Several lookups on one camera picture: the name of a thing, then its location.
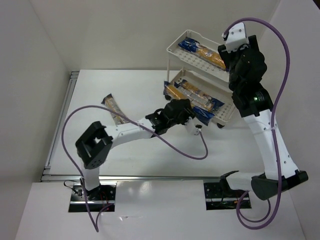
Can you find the blue and yellow spaghetti bag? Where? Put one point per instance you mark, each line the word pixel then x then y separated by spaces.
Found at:
pixel 196 95

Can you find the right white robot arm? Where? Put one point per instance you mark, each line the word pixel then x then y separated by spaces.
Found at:
pixel 255 106

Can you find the white two-tier utility cart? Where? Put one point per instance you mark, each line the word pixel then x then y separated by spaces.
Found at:
pixel 208 77

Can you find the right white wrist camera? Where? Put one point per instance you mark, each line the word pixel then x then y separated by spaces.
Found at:
pixel 235 38

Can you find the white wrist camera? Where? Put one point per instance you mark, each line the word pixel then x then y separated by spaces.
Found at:
pixel 192 128
pixel 235 38

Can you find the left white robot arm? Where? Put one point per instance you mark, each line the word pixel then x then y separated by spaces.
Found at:
pixel 95 143

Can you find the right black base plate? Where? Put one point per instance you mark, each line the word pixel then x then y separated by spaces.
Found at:
pixel 216 199

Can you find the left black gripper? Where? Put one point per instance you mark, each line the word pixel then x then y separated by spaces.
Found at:
pixel 185 110

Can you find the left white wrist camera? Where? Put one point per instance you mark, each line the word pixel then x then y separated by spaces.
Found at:
pixel 192 128

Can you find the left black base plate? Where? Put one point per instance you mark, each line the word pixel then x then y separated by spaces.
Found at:
pixel 104 198

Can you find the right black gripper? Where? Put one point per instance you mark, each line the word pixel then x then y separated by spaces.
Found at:
pixel 252 43

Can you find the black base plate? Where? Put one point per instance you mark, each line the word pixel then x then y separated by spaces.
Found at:
pixel 104 198
pixel 216 199

